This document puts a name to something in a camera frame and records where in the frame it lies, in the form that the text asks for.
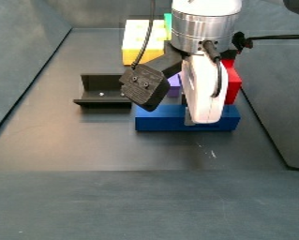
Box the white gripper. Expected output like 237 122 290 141
180 54 229 124

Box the long blue rectangular block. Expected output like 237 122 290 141
135 105 240 131

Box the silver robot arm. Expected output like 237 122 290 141
169 0 241 125

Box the yellow slotted board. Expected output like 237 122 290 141
121 20 167 66

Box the red comb-shaped block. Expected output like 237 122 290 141
221 59 241 105

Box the purple comb-shaped block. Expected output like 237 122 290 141
168 74 180 98

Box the green rectangular bar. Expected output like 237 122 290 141
164 13 171 40

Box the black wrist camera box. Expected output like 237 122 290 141
119 65 169 112

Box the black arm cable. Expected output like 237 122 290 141
231 31 299 55

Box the black camera cable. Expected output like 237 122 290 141
129 0 157 70

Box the black angle bracket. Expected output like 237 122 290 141
73 74 131 108

